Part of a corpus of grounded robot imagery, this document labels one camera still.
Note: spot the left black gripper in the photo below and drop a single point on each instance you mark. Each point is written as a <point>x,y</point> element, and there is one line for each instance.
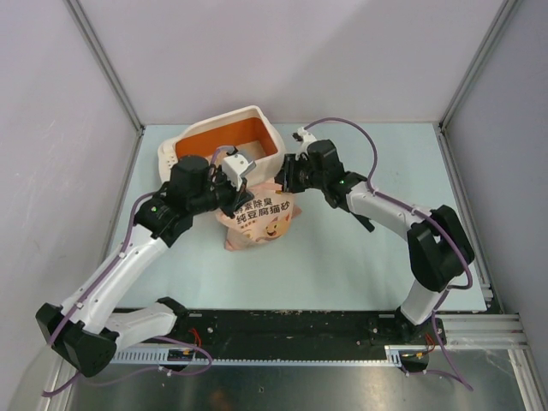
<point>243,196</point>

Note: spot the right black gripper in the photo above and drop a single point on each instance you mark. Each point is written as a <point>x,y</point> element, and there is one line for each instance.
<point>286,175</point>

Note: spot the pink cat litter bag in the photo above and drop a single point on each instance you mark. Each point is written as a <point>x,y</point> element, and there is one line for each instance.
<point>265,218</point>

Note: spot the white orange litter box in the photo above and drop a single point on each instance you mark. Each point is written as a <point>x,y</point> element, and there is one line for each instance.
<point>229,129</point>

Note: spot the black bag sealing clip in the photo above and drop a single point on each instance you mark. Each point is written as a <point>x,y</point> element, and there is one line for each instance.
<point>365,222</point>

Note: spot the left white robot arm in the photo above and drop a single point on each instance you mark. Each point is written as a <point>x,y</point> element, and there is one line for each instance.
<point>85,330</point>

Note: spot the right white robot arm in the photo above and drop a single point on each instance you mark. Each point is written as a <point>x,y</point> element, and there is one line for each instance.
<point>438,247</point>

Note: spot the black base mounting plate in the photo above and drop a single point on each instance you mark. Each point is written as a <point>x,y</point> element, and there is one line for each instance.
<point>264,330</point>

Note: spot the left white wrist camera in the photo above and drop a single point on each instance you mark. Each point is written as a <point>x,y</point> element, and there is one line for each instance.
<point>236,166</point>

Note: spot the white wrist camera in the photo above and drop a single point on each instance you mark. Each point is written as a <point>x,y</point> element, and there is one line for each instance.
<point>304,138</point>
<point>236,166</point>

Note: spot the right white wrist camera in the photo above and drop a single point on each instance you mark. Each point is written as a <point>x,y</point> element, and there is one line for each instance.
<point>304,138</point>

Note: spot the grey slotted cable duct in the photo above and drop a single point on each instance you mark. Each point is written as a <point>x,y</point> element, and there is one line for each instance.
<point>353,355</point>

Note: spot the aluminium frame rail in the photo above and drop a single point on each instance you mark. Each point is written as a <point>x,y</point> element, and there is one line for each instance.
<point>459,329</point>

